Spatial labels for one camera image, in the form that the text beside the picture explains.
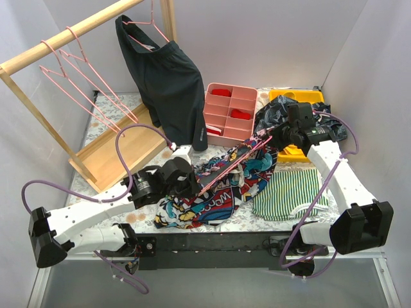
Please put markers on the black shorts on hanger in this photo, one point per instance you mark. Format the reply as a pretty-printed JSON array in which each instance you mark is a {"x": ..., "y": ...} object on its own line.
[{"x": 170, "y": 84}]

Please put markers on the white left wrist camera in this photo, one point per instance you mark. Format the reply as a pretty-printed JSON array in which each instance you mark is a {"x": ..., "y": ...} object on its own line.
[{"x": 183, "y": 152}]

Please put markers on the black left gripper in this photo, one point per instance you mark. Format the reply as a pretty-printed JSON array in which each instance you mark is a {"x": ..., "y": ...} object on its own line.
[{"x": 187, "y": 185}]

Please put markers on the green white striped shorts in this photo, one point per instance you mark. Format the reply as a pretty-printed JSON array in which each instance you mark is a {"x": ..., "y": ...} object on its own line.
[{"x": 288, "y": 195}]

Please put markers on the red sock upper compartment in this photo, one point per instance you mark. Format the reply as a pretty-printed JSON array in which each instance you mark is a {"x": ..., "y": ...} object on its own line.
[{"x": 221, "y": 92}]

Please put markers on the red sock middle compartment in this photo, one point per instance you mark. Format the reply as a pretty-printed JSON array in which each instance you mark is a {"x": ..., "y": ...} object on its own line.
[{"x": 238, "y": 114}]

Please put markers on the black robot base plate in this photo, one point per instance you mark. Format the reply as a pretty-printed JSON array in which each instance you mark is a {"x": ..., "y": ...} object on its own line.
[{"x": 205, "y": 250}]

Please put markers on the yellow plastic tray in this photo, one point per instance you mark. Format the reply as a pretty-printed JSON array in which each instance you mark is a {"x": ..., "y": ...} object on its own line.
[{"x": 292, "y": 153}]

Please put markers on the colourful comic print shorts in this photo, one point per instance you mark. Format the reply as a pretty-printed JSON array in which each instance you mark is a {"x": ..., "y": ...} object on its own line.
[{"x": 249, "y": 178}]

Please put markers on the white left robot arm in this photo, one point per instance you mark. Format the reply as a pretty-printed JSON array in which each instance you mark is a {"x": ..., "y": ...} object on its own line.
[{"x": 58, "y": 233}]

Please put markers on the red white sock lower compartment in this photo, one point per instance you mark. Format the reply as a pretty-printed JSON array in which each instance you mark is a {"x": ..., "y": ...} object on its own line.
[{"x": 213, "y": 130}]

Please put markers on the pink divided organizer box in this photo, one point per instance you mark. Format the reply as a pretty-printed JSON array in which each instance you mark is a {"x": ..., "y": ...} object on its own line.
[{"x": 217, "y": 112}]

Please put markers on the dark patterned shorts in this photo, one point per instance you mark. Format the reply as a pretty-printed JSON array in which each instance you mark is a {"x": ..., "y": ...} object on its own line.
[{"x": 276, "y": 113}]

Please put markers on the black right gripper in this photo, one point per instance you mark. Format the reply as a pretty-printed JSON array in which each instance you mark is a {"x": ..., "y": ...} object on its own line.
[{"x": 283, "y": 133}]

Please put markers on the wooden clothes rack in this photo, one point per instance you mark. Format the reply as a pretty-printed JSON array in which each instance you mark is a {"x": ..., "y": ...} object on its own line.
[{"x": 102, "y": 162}]

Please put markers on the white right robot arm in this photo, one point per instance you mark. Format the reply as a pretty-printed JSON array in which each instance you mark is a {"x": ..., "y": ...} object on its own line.
[{"x": 364, "y": 222}]

